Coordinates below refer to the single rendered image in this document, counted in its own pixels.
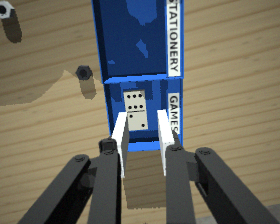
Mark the white domino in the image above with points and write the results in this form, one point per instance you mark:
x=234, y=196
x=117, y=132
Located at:
x=135, y=106

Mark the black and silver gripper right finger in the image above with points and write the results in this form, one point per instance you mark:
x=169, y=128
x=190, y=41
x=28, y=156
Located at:
x=229, y=200

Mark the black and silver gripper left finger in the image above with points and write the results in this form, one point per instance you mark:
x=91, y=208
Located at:
x=60, y=203

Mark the blue three-compartment bin rack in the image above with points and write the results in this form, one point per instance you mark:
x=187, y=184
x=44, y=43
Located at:
x=131, y=36

